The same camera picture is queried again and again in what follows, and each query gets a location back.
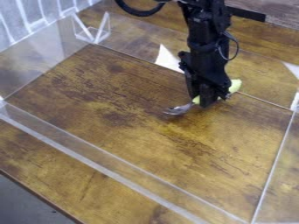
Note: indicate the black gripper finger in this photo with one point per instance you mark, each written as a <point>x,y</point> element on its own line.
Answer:
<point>206,93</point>

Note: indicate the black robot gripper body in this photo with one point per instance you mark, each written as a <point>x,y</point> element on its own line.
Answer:
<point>203,63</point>

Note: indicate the green handled metal spoon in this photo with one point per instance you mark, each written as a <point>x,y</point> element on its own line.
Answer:
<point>179,110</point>

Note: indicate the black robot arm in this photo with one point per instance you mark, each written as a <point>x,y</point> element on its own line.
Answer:
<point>206,14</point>

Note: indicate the black bar in background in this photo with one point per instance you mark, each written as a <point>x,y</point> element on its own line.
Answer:
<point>248,14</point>

